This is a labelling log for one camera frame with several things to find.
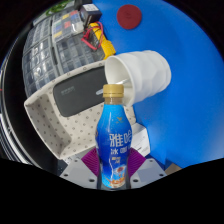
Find flat round red coaster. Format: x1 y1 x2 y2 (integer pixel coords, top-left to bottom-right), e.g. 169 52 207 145
116 3 143 30

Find yellow multimeter red leads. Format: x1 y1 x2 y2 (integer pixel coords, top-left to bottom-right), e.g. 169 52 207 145
81 21 117 61

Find wide grey drawer cabinet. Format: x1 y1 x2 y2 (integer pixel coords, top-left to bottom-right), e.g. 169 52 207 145
21 18 61 98

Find white dotted open box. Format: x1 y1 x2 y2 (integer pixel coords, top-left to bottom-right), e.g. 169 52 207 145
23 61 138 160

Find black rectangular case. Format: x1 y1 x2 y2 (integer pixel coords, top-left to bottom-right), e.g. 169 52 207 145
52 66 109 118

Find white ribbed paper cup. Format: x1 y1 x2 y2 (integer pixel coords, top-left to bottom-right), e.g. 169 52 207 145
104 49 172 108

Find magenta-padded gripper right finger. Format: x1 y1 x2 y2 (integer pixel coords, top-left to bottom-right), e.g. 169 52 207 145
126 147 168 189

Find black box white label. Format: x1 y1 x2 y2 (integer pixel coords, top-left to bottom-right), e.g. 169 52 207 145
79 3 103 28

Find blue drink bottle gold cap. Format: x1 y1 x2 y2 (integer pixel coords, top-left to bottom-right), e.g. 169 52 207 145
94 83 134 190

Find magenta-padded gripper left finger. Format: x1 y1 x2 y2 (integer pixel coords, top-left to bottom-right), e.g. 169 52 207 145
59 147 103 189

